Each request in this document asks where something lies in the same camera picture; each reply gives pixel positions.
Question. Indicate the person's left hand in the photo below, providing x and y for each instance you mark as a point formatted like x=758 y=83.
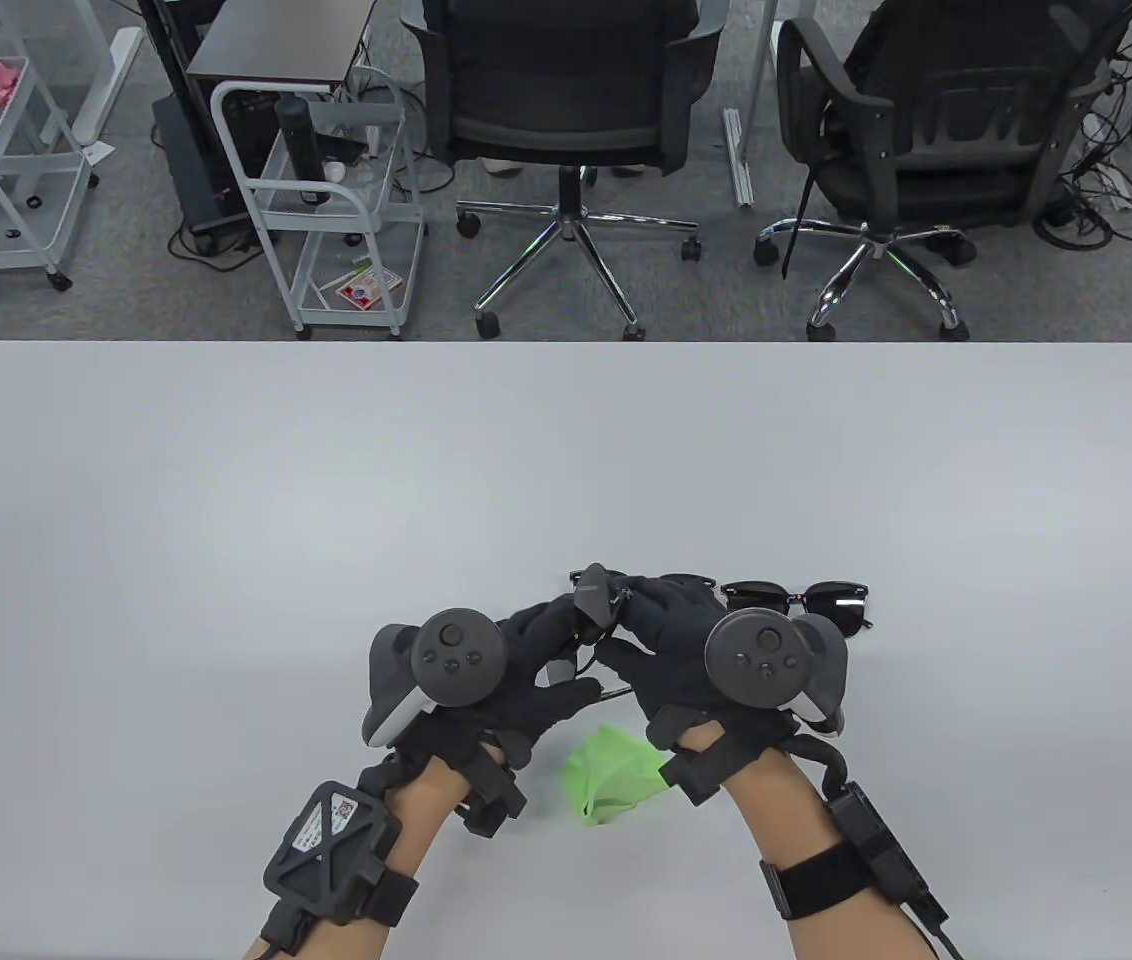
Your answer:
x=546 y=640

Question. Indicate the person's right hand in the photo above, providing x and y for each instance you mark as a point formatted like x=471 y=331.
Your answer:
x=671 y=650

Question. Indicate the black rounded sunglasses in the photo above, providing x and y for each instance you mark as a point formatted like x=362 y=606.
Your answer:
x=594 y=595

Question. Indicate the black square sunglasses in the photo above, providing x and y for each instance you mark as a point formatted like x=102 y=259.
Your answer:
x=696 y=580
x=836 y=605

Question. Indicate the grey handheld controller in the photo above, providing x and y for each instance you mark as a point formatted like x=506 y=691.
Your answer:
x=456 y=655
x=756 y=660

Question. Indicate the green cleaning cloth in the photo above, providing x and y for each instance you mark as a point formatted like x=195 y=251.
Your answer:
x=616 y=775

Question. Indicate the black glove sensor module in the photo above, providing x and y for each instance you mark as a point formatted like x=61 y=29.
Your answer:
x=494 y=795
x=694 y=778

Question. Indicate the red and white packet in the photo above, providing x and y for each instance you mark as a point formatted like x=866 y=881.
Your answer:
x=361 y=290

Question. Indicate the white metal desk leg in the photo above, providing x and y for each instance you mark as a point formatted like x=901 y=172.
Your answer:
x=738 y=160

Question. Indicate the black mesh office chair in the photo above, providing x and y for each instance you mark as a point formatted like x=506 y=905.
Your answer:
x=566 y=90

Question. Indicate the black bottle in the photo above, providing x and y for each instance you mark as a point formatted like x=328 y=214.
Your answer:
x=298 y=140

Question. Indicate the black ribbed office chair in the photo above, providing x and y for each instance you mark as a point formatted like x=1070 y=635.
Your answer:
x=936 y=150

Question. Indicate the black computer tower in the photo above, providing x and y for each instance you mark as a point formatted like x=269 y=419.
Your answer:
x=191 y=170

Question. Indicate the white power strip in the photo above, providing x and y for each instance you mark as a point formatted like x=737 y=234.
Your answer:
x=1116 y=190

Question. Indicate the dark side table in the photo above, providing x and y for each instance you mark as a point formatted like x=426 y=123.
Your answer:
x=276 y=40

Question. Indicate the white desk foot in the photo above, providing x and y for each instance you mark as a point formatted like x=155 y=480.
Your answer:
x=106 y=90

